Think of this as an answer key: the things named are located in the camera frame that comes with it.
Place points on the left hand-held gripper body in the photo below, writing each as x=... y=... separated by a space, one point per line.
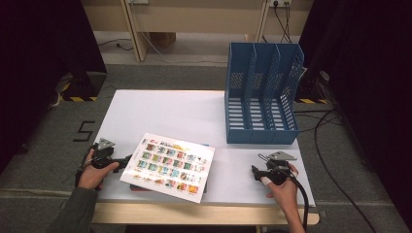
x=103 y=155

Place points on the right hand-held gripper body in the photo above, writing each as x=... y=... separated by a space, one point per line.
x=277 y=171

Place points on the blue file rack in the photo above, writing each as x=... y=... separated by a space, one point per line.
x=259 y=136

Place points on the white picture book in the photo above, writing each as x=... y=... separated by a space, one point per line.
x=168 y=168

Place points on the person's right hand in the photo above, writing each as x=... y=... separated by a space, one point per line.
x=286 y=194

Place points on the person's left hand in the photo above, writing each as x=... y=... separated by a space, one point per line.
x=92 y=178

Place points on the black curtain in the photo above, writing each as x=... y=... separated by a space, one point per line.
x=39 y=64
x=372 y=81

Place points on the cardboard box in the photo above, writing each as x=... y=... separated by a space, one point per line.
x=163 y=39

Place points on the white wall socket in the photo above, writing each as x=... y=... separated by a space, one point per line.
x=281 y=2

